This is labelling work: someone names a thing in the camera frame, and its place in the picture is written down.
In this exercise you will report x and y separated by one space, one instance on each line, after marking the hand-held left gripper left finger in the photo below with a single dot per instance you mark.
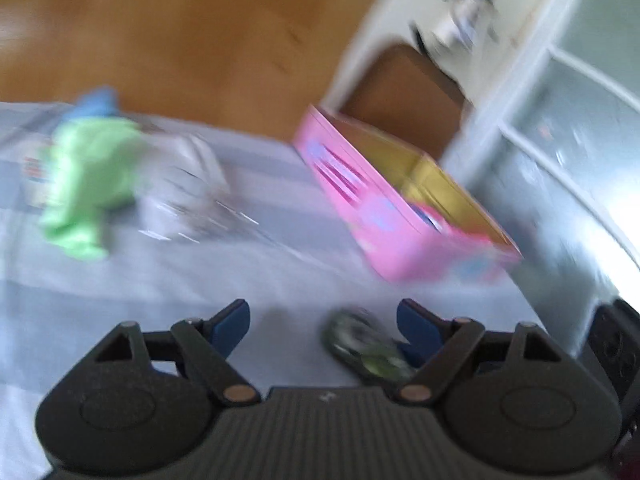
234 324

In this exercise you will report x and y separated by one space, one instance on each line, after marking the dark green patterned object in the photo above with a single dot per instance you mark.
367 350

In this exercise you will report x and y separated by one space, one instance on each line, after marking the white charger adapter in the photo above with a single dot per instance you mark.
470 5

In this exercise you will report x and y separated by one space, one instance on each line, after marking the brown chair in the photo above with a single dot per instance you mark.
405 95

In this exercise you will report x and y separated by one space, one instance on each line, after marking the green cloth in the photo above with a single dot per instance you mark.
90 175

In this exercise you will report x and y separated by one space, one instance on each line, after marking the wooden board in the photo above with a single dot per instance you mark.
175 40

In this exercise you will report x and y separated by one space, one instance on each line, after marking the pink tin box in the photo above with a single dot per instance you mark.
360 195

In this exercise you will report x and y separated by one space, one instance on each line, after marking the marker pack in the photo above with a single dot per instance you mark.
34 170

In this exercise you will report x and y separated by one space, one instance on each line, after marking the light blue bed sheet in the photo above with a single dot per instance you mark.
200 280

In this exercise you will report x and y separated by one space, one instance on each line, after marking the blue sponge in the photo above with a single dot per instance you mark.
100 102

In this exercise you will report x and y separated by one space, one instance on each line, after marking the clear plastic bag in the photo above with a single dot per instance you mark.
187 185

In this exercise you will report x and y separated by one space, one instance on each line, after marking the frosted glass window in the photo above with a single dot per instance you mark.
565 140

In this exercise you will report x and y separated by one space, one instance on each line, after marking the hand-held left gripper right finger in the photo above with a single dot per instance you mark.
415 329

